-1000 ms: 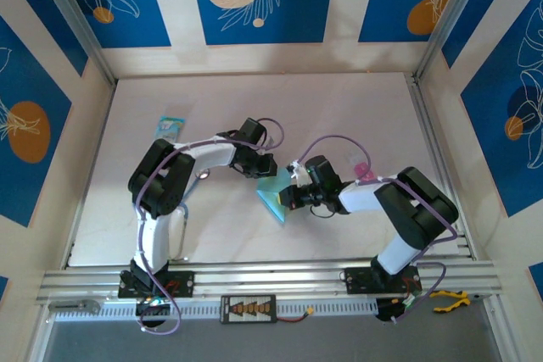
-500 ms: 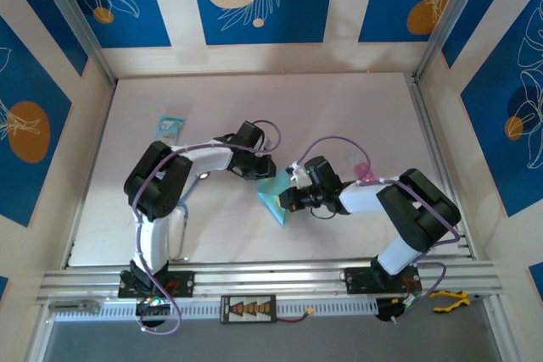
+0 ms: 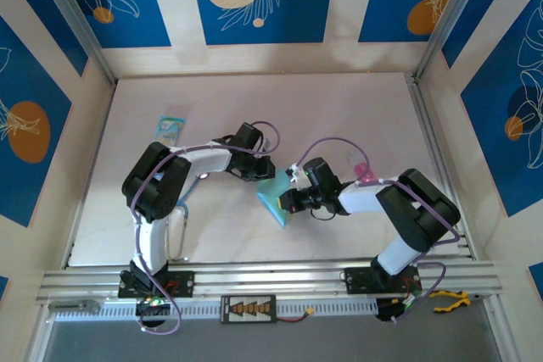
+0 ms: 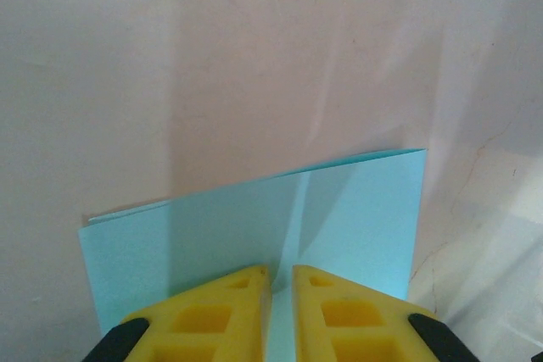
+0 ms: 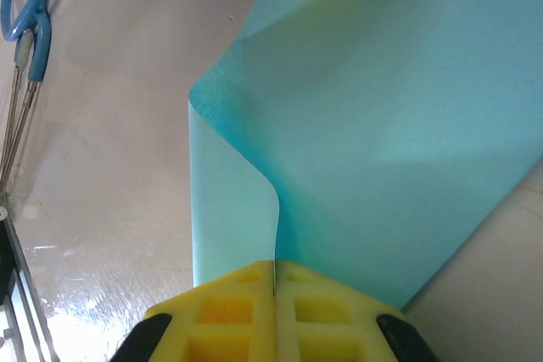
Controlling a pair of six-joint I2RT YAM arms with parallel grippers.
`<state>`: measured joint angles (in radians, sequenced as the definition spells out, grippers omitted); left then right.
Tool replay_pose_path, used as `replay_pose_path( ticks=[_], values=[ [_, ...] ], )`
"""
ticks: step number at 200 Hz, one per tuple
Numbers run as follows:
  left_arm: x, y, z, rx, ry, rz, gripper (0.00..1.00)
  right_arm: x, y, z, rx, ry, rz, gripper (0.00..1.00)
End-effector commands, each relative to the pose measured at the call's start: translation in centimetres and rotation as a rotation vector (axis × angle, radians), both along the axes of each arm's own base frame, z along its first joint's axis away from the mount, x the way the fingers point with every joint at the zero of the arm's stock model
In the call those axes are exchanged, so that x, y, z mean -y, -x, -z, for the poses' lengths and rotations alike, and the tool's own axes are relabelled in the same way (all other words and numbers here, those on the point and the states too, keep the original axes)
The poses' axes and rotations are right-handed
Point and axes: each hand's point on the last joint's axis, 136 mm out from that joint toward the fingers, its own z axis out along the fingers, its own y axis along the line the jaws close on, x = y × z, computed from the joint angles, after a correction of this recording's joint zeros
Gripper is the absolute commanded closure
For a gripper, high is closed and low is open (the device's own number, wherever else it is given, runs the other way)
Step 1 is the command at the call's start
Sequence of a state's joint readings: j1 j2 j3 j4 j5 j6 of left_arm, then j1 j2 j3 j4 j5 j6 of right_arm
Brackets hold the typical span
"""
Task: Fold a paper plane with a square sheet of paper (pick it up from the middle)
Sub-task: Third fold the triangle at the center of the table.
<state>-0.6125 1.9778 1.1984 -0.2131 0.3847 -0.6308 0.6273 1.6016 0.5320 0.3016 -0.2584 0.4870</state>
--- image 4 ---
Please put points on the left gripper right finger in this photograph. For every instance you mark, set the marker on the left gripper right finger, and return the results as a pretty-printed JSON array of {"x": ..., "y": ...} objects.
[{"x": 309, "y": 319}]

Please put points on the light blue cloth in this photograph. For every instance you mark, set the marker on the light blue cloth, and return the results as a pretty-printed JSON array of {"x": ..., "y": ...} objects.
[{"x": 212, "y": 235}]

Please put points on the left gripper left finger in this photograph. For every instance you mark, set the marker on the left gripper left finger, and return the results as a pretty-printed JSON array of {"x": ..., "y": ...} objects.
[{"x": 250, "y": 319}]

